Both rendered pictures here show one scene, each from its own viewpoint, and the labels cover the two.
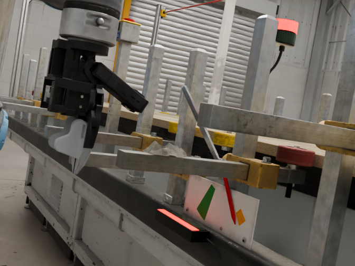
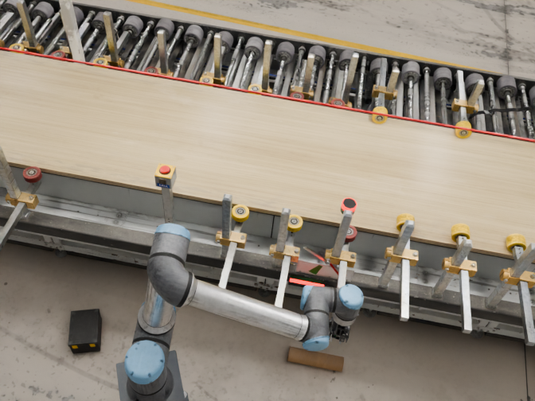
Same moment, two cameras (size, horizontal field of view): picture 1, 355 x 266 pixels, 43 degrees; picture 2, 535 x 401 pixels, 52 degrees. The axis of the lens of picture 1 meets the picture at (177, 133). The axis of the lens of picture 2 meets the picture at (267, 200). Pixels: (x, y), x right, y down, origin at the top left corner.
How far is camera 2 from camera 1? 231 cm
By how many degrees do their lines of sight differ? 66
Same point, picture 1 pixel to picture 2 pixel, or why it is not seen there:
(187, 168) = not seen: hidden behind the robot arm
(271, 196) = (314, 227)
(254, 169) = (351, 262)
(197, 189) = (307, 265)
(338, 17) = not seen: outside the picture
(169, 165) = not seen: hidden behind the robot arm
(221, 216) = (329, 274)
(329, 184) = (392, 267)
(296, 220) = (333, 235)
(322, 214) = (388, 274)
